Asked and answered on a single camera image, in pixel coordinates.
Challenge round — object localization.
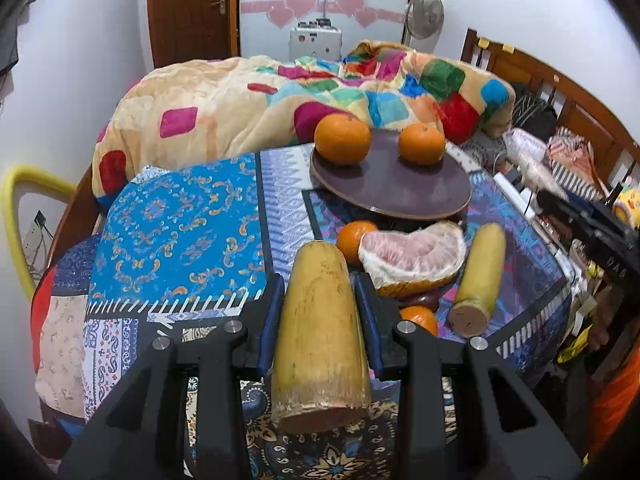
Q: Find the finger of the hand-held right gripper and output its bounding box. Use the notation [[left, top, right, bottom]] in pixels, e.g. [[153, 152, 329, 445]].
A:
[[536, 190, 592, 233]]

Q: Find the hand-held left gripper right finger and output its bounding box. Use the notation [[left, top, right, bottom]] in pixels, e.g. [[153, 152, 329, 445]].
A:
[[352, 275, 584, 480]]

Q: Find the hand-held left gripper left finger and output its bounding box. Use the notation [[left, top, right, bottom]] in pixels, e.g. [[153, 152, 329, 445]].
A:
[[57, 273, 286, 480]]

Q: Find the thick yellow sugarcane piece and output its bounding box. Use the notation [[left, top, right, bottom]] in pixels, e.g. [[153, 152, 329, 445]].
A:
[[270, 241, 373, 435]]

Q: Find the yellow plush toy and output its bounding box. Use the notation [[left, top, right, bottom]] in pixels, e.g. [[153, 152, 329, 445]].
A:
[[612, 184, 640, 230]]

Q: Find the striped cloth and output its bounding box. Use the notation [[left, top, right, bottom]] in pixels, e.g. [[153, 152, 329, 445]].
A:
[[545, 126, 607, 201]]

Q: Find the small orange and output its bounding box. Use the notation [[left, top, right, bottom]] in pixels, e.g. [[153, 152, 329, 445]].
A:
[[336, 220, 379, 266], [399, 305, 439, 337]]

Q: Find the peeled pomelo piece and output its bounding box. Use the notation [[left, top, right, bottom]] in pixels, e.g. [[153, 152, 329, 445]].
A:
[[358, 221, 467, 299]]

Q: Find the grey cloth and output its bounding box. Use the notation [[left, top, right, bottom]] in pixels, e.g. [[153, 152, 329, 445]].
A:
[[461, 131, 509, 170]]

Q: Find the thin yellow sugarcane piece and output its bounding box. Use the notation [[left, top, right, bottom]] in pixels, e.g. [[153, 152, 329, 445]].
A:
[[447, 222, 507, 338]]

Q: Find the yellow packet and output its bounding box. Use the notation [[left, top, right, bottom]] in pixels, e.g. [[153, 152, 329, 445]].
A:
[[556, 329, 590, 365]]

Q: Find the blue patterned tablecloth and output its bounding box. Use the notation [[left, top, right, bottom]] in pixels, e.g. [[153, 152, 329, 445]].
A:
[[82, 142, 574, 480]]

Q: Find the round brown plate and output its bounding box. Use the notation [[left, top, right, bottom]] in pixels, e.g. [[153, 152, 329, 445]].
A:
[[309, 129, 474, 221]]

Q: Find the wooden bed headboard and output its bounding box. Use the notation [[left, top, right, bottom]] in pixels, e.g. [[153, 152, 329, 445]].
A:
[[460, 27, 640, 198]]

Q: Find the medium orange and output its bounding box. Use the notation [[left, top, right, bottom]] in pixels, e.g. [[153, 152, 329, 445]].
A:
[[398, 122, 446, 166]]

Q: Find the orange cloth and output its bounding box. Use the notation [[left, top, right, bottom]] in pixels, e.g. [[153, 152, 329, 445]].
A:
[[582, 350, 640, 461]]

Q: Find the large orange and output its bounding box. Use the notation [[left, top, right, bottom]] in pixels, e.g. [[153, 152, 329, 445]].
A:
[[314, 113, 373, 167]]

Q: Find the patchwork bed sheet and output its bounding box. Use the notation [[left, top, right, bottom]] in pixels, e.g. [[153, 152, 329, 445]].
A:
[[30, 234, 103, 423]]

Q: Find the colourful patchwork blanket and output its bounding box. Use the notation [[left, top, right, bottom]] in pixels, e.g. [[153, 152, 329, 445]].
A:
[[92, 40, 516, 211]]

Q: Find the standing electric fan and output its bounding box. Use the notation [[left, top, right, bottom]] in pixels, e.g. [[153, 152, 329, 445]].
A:
[[402, 0, 446, 52]]

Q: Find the white case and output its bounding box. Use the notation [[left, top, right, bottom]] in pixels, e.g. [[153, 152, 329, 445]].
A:
[[288, 18, 344, 62]]

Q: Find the brown wooden door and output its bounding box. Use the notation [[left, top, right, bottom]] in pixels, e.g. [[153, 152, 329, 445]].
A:
[[146, 0, 241, 69]]

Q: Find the dark hanging cloth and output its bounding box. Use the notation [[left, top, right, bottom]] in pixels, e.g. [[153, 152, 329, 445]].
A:
[[0, 7, 22, 76]]

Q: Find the wall socket with cables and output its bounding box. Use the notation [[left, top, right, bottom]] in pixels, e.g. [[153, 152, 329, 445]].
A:
[[22, 209, 53, 281]]

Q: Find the yellow chair frame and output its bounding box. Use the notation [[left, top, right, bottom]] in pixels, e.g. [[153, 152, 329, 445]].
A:
[[0, 164, 77, 302]]

